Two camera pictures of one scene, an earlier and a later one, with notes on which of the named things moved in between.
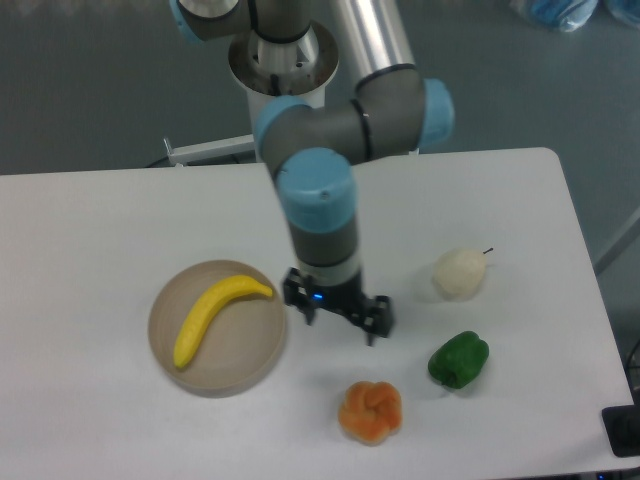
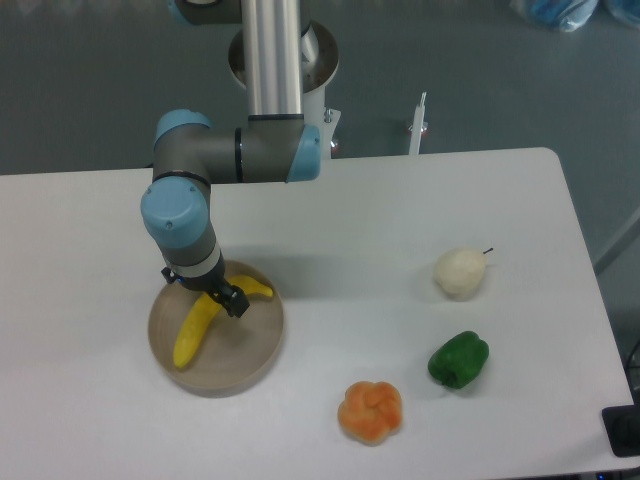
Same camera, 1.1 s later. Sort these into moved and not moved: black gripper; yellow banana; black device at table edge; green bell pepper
Moved: black gripper
Not moved: green bell pepper; black device at table edge; yellow banana
